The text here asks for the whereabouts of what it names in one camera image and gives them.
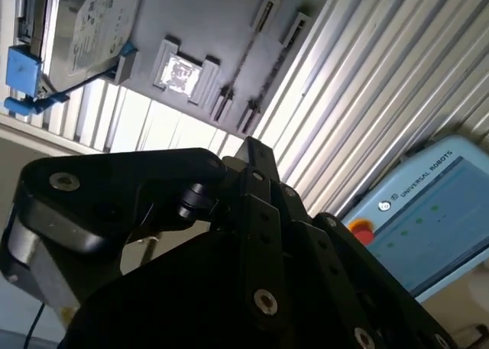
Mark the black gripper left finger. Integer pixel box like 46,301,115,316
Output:
0,137,286,333

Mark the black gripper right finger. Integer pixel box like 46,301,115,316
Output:
263,144,459,349

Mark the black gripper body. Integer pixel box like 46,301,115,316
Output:
64,226,345,349

